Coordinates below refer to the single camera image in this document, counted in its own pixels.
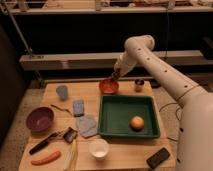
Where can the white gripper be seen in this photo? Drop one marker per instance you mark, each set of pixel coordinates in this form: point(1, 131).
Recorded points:
point(124, 64)

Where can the dark grape bunch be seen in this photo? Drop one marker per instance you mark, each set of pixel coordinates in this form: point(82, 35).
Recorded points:
point(116, 75)

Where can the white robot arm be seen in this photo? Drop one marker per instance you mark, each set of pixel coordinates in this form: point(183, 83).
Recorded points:
point(195, 144)

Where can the red bowl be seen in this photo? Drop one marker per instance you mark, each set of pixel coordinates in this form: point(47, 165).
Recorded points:
point(108, 87)

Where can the purple bowl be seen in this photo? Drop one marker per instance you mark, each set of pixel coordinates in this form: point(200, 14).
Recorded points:
point(40, 119)

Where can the green plastic tray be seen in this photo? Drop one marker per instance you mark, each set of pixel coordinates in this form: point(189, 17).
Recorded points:
point(116, 112)

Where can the orange fruit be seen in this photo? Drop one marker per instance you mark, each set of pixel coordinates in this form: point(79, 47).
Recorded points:
point(137, 123)

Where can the blue plastic cup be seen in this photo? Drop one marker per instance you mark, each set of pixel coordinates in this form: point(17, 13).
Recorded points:
point(62, 92)

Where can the grey folded cloth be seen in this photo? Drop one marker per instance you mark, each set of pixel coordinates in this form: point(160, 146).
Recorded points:
point(87, 126)

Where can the metal fork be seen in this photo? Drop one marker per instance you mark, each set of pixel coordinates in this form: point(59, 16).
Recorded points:
point(61, 109)

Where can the white cup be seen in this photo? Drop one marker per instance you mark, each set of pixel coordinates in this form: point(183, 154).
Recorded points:
point(99, 148)

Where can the black rectangular block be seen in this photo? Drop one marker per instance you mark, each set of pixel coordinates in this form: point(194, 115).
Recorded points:
point(157, 158)

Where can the yellow corn cob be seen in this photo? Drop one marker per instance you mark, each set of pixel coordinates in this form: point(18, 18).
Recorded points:
point(71, 159)

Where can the orange carrot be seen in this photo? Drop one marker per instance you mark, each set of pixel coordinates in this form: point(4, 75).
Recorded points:
point(50, 158)

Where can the black handled knife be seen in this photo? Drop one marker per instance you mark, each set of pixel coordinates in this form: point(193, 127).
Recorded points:
point(43, 143)

